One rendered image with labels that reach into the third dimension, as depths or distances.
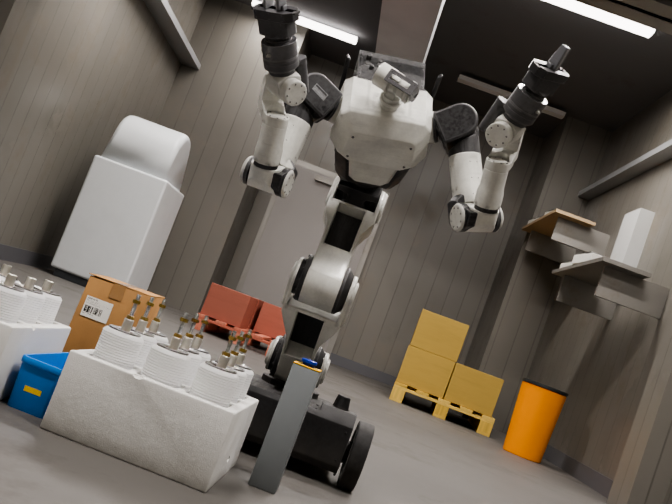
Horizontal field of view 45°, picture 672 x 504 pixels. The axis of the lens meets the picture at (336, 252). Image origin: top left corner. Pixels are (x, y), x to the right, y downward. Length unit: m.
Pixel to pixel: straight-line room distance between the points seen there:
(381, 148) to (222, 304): 4.80
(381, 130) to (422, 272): 7.74
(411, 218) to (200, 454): 8.34
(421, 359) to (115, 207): 2.95
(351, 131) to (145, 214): 4.99
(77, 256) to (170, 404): 5.47
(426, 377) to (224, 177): 3.36
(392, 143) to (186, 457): 1.01
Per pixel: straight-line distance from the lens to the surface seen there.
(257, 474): 2.06
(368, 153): 2.32
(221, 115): 9.36
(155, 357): 1.88
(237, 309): 6.95
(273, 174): 2.15
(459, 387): 7.35
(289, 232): 9.92
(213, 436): 1.82
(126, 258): 7.14
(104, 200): 7.25
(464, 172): 2.30
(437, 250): 10.01
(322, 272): 2.37
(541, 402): 6.48
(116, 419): 1.87
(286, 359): 2.58
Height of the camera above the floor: 0.43
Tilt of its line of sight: 5 degrees up
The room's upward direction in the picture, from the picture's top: 21 degrees clockwise
